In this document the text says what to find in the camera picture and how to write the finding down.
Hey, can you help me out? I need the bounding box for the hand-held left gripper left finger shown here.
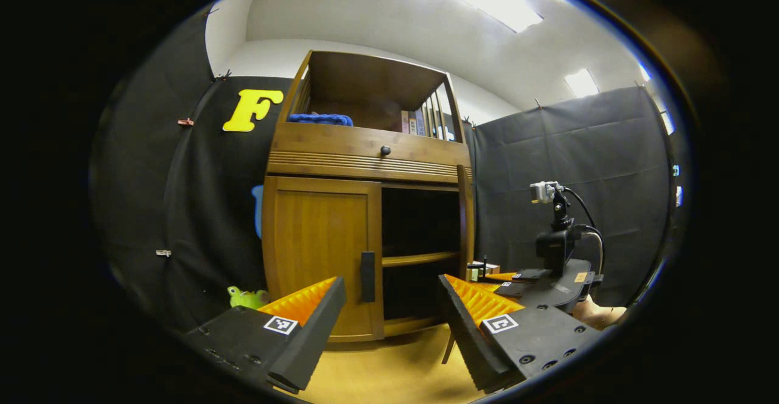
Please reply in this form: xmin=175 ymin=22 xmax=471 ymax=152
xmin=183 ymin=276 xmax=348 ymax=394

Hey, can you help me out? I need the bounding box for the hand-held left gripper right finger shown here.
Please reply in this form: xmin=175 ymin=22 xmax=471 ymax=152
xmin=437 ymin=274 xmax=603 ymax=392

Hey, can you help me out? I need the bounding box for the wooden shoe cabinet door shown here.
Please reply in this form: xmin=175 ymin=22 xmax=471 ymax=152
xmin=262 ymin=176 xmax=385 ymax=342
xmin=442 ymin=165 xmax=477 ymax=365

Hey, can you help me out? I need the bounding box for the wooden double-door shoe cabinet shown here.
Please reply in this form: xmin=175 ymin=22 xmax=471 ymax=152
xmin=262 ymin=50 xmax=477 ymax=343

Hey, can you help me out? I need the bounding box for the green frog plush toy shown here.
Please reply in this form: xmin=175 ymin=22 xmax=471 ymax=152
xmin=227 ymin=286 xmax=270 ymax=310

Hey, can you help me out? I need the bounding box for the wooden inner shelf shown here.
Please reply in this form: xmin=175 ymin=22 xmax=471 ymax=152
xmin=382 ymin=252 xmax=461 ymax=268

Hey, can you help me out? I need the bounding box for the small ceiling light panel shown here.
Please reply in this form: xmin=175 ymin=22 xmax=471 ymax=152
xmin=564 ymin=69 xmax=600 ymax=98

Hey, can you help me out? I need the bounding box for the blue knitted cloth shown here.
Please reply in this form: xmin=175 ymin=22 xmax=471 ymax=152
xmin=287 ymin=113 xmax=354 ymax=127

